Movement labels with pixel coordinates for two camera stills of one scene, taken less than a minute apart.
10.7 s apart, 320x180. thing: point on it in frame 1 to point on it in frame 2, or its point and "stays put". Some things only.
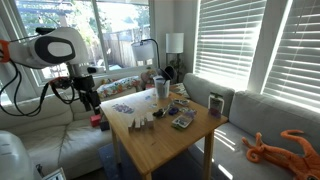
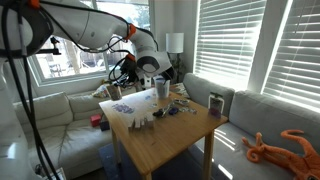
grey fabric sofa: (248, 115) stays put
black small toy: (159, 113) stays put
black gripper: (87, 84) to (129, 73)
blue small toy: (173, 111) stays put
